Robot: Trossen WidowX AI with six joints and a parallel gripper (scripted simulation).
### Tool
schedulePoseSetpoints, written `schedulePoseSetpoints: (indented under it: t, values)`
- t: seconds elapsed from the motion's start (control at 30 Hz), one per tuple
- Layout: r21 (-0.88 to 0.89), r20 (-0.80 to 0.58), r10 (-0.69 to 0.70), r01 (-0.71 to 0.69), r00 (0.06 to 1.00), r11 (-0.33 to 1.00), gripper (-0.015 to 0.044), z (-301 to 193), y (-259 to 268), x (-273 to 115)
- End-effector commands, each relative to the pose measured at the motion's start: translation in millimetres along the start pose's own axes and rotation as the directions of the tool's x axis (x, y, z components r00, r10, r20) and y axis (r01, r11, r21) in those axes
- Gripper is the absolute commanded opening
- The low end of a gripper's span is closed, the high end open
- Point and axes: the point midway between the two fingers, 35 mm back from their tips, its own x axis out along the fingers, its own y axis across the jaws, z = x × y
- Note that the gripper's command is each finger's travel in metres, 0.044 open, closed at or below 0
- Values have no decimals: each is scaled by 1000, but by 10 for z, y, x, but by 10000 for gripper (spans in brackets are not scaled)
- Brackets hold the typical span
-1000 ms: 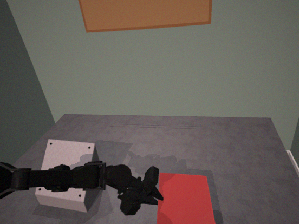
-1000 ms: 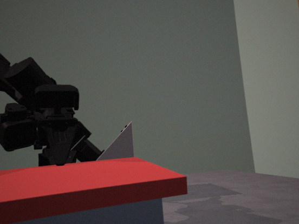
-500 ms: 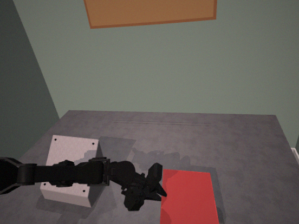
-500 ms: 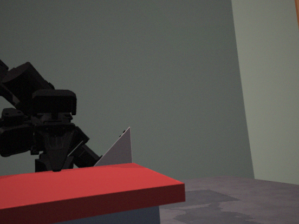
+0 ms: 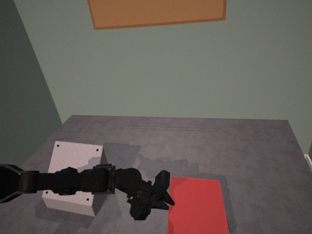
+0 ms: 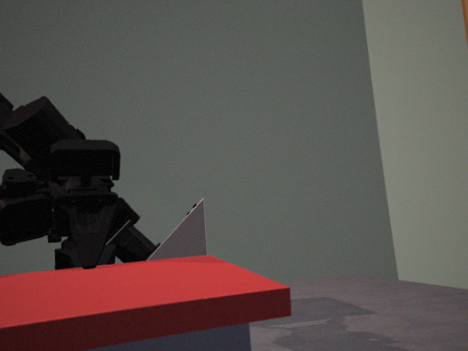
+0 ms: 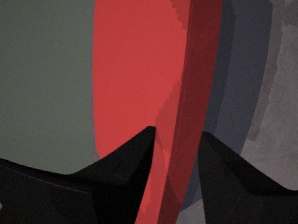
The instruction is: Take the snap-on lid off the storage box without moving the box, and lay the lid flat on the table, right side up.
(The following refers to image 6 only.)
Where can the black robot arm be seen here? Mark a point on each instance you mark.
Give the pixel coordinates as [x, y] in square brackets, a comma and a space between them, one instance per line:
[26, 196]

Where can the red lid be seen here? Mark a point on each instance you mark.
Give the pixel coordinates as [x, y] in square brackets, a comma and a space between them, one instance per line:
[79, 309]

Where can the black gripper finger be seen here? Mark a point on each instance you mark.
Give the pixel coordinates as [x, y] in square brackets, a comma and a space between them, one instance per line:
[66, 258]
[90, 217]

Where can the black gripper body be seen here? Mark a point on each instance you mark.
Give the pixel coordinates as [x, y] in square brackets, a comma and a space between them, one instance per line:
[83, 166]

